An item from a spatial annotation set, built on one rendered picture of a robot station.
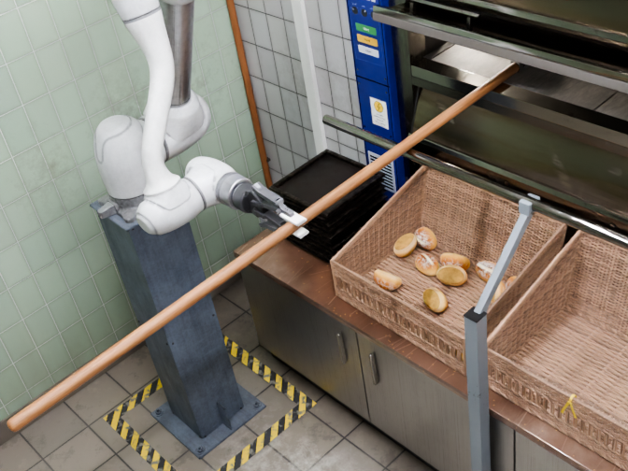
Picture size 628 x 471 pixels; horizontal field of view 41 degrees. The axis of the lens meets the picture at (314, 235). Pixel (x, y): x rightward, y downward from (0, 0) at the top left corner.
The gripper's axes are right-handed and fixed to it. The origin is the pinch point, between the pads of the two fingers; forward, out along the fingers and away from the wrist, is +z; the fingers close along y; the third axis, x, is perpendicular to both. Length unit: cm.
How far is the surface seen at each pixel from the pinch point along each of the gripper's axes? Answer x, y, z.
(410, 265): -55, 60, -16
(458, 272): -57, 54, 3
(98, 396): 31, 119, -110
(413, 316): -29, 49, 9
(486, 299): -24, 20, 40
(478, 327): -19, 25, 41
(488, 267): -63, 53, 9
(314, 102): -76, 28, -79
